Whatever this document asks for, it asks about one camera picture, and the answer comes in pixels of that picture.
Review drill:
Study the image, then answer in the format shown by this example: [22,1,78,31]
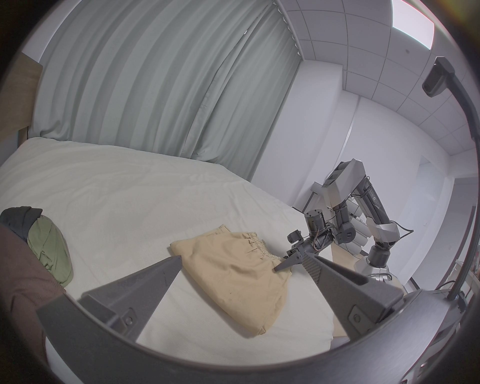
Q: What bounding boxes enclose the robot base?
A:
[349,202,413,301]

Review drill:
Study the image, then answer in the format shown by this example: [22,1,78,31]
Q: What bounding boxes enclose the tan shorts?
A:
[170,224,293,338]

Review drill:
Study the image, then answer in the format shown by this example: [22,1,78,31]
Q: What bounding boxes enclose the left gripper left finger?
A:
[79,255,183,336]

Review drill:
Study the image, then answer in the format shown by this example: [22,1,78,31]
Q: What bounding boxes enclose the olive green garment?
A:
[27,217,74,289]

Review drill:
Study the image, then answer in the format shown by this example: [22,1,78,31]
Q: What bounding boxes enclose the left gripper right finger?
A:
[303,254,404,340]

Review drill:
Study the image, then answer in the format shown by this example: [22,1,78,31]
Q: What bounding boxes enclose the bed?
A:
[0,52,361,361]

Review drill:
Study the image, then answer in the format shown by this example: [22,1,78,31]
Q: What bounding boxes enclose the black garment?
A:
[0,206,44,242]

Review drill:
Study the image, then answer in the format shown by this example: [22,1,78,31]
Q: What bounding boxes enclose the brown garment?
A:
[0,225,66,376]

